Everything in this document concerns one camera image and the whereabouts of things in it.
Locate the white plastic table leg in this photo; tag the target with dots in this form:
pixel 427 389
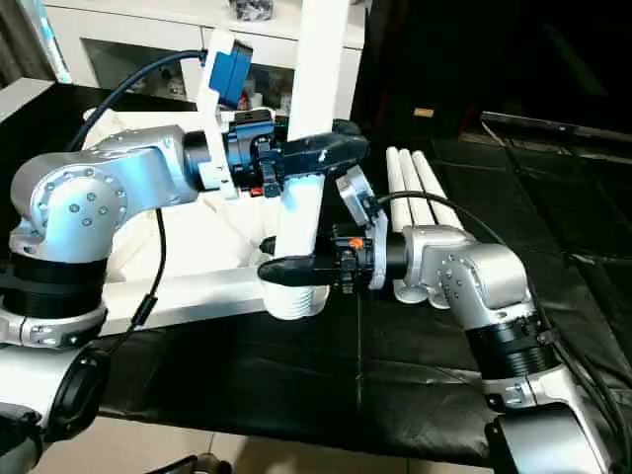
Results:
pixel 397 173
pixel 316 69
pixel 415 178
pixel 433 183

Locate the white plastic table top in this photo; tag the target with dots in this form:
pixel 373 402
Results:
pixel 188 291

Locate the small brown label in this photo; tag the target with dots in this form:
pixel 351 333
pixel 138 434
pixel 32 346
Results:
pixel 425 112

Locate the black mat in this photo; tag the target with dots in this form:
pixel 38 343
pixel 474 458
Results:
pixel 296 395

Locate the grey object on cabinet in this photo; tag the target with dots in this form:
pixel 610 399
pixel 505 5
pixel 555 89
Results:
pixel 253 9

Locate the white glass-door cabinet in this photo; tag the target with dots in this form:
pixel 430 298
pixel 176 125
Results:
pixel 128 39

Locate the black cabinet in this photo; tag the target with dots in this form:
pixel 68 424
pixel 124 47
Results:
pixel 513 59

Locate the light blue pole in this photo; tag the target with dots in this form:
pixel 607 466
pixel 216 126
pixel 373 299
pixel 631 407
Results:
pixel 49 39

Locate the grey curtain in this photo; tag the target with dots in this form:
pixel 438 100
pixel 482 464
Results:
pixel 12 44

